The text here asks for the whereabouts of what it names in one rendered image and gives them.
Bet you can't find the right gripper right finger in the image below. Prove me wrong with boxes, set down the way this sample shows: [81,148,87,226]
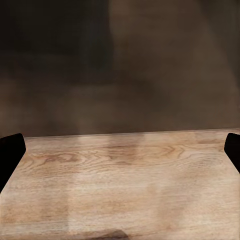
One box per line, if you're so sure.
[224,133,240,173]

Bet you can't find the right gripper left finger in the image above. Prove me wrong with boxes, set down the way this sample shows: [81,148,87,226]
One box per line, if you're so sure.
[0,133,26,193]

